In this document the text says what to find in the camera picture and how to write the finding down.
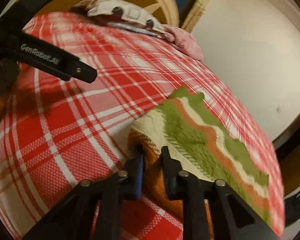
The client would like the green striped knit sweater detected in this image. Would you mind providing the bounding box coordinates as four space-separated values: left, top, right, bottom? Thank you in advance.
128 87 271 225

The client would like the beige floral curtain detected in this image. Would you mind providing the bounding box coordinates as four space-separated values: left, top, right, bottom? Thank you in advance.
162 0 223 33

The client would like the red plaid bed sheet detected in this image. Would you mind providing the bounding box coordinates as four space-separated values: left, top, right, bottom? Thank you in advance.
0 12 285 239

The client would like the white patterned pillow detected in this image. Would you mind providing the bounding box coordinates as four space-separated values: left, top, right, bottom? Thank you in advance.
70 0 165 38

